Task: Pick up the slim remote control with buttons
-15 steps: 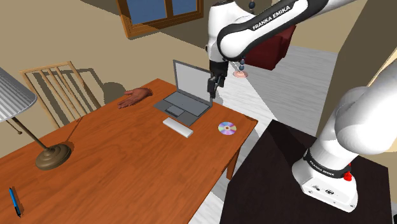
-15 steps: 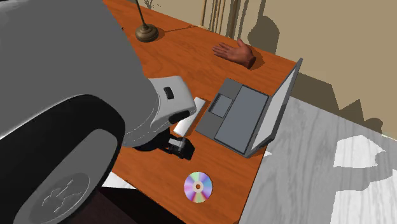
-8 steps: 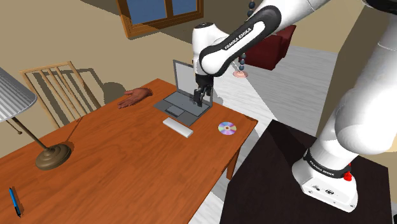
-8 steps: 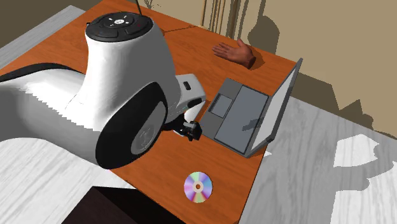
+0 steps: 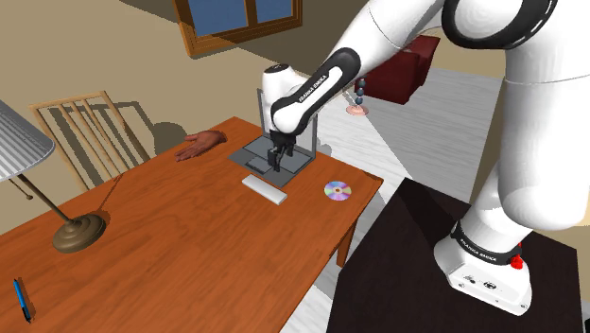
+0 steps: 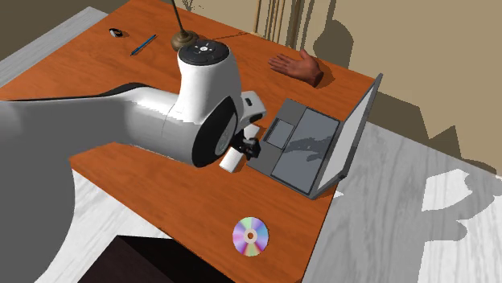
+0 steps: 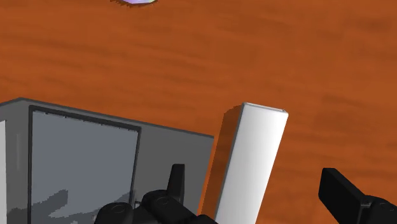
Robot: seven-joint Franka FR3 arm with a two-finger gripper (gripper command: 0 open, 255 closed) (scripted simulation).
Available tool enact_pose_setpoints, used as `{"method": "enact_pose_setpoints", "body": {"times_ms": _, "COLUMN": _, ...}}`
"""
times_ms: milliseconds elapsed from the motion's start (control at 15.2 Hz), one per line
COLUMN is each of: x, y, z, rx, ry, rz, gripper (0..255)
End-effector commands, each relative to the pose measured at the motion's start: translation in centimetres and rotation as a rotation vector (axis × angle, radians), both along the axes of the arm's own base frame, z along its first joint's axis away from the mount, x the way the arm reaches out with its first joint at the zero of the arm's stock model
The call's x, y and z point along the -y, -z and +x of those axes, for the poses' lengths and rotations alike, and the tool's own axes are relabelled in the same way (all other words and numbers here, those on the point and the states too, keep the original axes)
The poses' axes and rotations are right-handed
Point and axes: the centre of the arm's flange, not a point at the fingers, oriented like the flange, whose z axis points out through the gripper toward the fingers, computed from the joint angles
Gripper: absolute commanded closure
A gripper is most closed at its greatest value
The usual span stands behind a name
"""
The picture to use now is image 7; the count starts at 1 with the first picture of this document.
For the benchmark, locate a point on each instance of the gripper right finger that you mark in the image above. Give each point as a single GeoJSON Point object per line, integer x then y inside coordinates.
{"type": "Point", "coordinates": [344, 194]}

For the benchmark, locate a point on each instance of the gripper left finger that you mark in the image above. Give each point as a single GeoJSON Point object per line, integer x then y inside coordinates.
{"type": "Point", "coordinates": [161, 203]}

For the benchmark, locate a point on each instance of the grey box appliance with window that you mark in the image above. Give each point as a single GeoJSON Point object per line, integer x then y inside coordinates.
{"type": "Point", "coordinates": [83, 161]}

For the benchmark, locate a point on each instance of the white flat rectangular device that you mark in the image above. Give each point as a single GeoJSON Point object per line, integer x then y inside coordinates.
{"type": "Point", "coordinates": [251, 167]}

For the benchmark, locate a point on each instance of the pale iridescent round object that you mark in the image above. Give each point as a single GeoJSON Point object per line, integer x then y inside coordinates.
{"type": "Point", "coordinates": [136, 2]}

